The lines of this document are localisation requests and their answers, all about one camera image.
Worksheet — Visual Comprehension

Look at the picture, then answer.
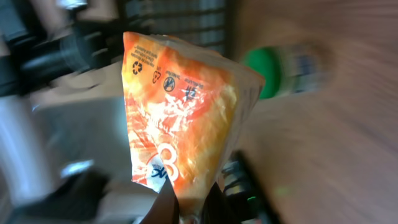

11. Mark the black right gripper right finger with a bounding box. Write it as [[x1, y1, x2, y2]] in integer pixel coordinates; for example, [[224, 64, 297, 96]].
[[201, 182, 239, 224]]

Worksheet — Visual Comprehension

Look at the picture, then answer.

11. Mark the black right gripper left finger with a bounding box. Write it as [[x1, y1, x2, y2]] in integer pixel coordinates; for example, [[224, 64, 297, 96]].
[[141, 179, 179, 224]]

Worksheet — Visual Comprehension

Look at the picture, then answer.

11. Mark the orange tissue pack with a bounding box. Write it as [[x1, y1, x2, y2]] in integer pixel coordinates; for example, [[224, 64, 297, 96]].
[[121, 32, 265, 218]]

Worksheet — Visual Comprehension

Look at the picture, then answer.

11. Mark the green lidded jar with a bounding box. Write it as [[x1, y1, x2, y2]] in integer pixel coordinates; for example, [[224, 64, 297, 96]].
[[242, 42, 331, 100]]

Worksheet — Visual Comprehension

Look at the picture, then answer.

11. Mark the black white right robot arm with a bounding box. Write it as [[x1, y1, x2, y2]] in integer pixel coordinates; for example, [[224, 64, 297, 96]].
[[141, 151, 283, 224]]

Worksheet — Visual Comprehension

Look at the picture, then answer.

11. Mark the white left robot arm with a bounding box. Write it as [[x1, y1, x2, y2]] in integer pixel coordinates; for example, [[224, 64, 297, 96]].
[[1, 1, 116, 223]]

